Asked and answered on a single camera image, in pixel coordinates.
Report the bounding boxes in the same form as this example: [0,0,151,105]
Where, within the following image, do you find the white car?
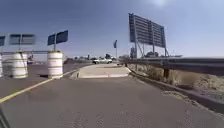
[91,57,114,65]

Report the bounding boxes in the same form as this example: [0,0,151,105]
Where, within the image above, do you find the pale concrete slab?
[76,63,132,80]

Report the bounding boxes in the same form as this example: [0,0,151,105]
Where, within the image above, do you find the small sign on pole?
[112,39,119,60]

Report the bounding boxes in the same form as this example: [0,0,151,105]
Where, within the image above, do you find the large billboard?
[128,12,169,60]

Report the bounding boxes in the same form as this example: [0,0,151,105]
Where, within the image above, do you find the white striped barrel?
[46,50,64,80]
[11,51,29,80]
[0,53,4,79]

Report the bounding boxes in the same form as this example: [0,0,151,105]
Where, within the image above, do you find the metal guardrail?
[117,57,224,82]

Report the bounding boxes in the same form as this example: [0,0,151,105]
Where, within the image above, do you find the dark concrete kerb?
[127,68,224,115]

